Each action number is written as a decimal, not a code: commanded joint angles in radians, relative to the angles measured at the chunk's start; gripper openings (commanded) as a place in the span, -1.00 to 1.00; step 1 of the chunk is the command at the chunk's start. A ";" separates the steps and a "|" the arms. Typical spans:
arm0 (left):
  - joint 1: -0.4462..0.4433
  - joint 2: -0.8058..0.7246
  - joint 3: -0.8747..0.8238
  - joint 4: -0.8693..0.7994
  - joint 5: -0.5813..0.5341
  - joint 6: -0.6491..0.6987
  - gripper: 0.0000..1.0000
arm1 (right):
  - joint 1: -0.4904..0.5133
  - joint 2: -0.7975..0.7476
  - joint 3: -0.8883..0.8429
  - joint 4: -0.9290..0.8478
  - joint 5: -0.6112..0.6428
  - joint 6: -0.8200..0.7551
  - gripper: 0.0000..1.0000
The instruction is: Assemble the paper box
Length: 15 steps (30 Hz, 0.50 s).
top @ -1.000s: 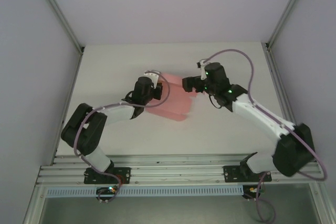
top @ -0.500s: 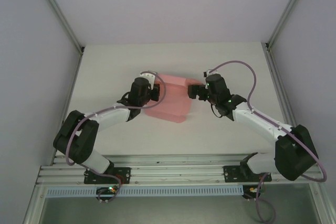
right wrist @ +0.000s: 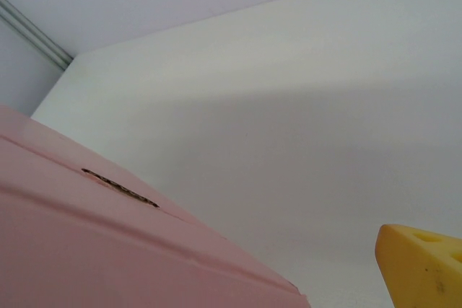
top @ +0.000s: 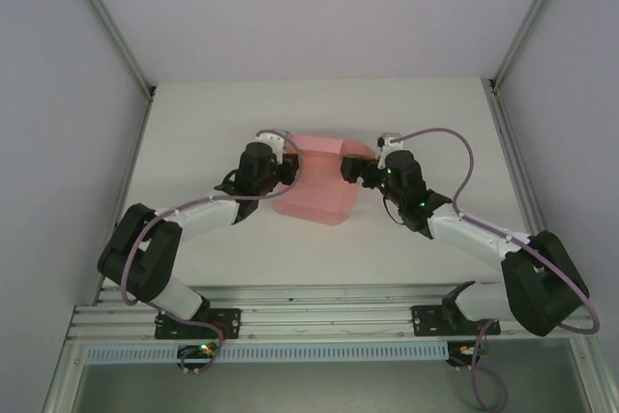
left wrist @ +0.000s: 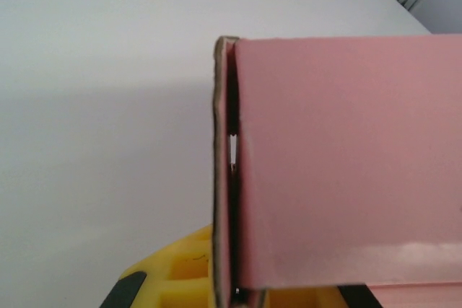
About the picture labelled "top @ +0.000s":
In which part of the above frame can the pink paper box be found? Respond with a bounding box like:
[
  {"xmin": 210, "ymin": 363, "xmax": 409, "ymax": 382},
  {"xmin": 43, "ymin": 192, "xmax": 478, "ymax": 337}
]
[{"xmin": 271, "ymin": 133, "xmax": 381, "ymax": 226}]

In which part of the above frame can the grey metal lower panel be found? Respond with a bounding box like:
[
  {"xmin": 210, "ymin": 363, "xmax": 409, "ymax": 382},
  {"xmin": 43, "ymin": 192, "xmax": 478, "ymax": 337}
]
[{"xmin": 43, "ymin": 338, "xmax": 619, "ymax": 413}]

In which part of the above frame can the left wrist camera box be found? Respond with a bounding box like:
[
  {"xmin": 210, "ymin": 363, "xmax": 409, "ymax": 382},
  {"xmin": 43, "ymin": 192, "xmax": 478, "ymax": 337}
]
[{"xmin": 254, "ymin": 129, "xmax": 289, "ymax": 163}]

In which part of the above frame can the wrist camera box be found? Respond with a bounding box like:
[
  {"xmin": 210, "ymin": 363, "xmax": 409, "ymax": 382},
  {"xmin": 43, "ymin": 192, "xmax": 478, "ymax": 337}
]
[
  {"xmin": 254, "ymin": 129, "xmax": 289, "ymax": 163},
  {"xmin": 375, "ymin": 131, "xmax": 401, "ymax": 167}
]

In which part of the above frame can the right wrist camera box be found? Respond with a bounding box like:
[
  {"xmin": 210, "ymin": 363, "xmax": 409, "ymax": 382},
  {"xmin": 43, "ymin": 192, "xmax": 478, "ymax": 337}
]
[{"xmin": 375, "ymin": 131, "xmax": 401, "ymax": 167}]

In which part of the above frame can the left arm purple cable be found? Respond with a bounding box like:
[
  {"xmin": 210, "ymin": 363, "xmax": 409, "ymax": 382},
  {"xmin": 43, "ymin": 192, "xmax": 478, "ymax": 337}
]
[{"xmin": 118, "ymin": 128, "xmax": 306, "ymax": 375}]

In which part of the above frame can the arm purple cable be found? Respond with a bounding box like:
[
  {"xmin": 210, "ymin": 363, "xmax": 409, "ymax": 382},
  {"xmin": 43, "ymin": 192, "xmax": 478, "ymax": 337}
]
[
  {"xmin": 118, "ymin": 128, "xmax": 306, "ymax": 375},
  {"xmin": 389, "ymin": 127, "xmax": 601, "ymax": 408}
]

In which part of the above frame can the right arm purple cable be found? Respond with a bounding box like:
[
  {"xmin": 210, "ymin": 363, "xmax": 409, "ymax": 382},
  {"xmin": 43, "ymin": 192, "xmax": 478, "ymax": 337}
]
[{"xmin": 389, "ymin": 127, "xmax": 601, "ymax": 408}]

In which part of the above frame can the right aluminium side rail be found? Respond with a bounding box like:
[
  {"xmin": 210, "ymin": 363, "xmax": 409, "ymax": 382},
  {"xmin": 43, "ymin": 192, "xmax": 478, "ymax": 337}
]
[{"xmin": 482, "ymin": 77, "xmax": 570, "ymax": 299}]

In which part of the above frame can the aluminium side rail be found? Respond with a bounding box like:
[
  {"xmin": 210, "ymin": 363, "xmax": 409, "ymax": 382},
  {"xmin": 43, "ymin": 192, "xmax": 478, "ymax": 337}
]
[
  {"xmin": 482, "ymin": 77, "xmax": 570, "ymax": 299},
  {"xmin": 94, "ymin": 88, "xmax": 157, "ymax": 306}
]

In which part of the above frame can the left aluminium side rail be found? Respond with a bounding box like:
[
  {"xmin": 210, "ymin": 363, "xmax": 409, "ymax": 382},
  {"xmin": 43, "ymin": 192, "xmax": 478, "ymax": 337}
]
[{"xmin": 94, "ymin": 88, "xmax": 157, "ymax": 306}]

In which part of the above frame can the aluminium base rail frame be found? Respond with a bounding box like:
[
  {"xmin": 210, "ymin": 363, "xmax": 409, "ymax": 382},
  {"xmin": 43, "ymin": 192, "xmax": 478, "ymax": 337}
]
[{"xmin": 67, "ymin": 281, "xmax": 594, "ymax": 341}]

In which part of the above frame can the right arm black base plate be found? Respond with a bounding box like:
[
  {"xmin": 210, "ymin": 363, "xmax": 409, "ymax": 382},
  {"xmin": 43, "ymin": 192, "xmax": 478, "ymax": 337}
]
[{"xmin": 410, "ymin": 305, "xmax": 499, "ymax": 338}]

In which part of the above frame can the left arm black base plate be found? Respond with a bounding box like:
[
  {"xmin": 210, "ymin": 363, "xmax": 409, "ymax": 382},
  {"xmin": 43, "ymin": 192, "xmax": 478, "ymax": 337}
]
[{"xmin": 154, "ymin": 309, "xmax": 242, "ymax": 340}]

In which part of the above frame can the slotted grey cable duct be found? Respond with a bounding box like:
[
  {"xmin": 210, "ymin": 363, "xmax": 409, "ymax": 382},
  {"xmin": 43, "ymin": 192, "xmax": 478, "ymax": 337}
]
[{"xmin": 85, "ymin": 340, "xmax": 449, "ymax": 365}]

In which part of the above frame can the right aluminium upright post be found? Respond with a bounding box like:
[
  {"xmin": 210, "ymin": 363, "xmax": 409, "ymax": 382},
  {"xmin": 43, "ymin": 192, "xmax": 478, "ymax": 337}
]
[{"xmin": 486, "ymin": 0, "xmax": 580, "ymax": 91}]

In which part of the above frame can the aluminium upright post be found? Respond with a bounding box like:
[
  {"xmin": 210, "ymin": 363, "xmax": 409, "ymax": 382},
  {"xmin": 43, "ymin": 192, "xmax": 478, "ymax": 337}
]
[
  {"xmin": 486, "ymin": 0, "xmax": 580, "ymax": 91},
  {"xmin": 58, "ymin": 0, "xmax": 157, "ymax": 101}
]

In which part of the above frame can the left aluminium upright post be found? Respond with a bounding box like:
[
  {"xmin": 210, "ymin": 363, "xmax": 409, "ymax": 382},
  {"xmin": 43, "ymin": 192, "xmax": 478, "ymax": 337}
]
[{"xmin": 58, "ymin": 0, "xmax": 157, "ymax": 101}]

